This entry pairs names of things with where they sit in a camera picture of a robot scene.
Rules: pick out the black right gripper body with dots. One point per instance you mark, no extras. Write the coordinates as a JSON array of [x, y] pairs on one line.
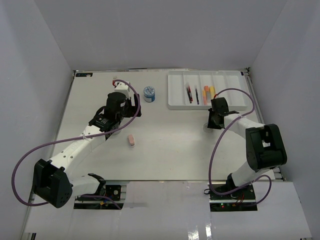
[[211, 121]]

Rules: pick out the large clear tape roll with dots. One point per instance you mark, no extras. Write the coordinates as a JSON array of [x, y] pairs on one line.
[[115, 132]]

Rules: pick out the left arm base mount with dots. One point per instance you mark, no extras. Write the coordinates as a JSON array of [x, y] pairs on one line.
[[93, 192]]

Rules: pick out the pink correction tape dispenser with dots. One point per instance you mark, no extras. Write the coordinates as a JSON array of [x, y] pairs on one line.
[[131, 140]]

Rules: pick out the small clear tape roll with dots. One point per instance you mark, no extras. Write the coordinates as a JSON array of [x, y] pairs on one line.
[[207, 129]]

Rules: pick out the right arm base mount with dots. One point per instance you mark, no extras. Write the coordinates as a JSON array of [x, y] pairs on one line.
[[243, 200]]

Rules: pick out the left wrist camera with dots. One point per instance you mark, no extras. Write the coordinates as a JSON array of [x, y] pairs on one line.
[[122, 87]]

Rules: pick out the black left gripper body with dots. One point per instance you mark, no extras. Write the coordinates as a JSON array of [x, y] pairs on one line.
[[129, 111]]

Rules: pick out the white divided organizer tray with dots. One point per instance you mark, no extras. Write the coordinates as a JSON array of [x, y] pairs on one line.
[[194, 89]]

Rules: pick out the blue gel pen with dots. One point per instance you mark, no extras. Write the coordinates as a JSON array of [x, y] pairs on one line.
[[197, 95]]

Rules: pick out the orange capped pink highlighter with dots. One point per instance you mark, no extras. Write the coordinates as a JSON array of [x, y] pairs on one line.
[[205, 97]]

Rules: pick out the red gel pen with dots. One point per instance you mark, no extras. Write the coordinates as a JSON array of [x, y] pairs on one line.
[[187, 91]]

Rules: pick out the blue jar with label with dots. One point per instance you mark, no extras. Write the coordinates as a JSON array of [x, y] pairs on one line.
[[149, 94]]

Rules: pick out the yellow highlighter in tray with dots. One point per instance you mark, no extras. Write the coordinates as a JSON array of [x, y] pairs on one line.
[[212, 92]]

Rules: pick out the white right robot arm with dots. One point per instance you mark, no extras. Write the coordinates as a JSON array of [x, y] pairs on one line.
[[264, 147]]

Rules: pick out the orange marker pen body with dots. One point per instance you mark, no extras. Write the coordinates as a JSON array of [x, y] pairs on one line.
[[207, 88]]

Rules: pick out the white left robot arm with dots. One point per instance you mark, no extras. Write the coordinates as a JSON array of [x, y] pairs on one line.
[[52, 178]]

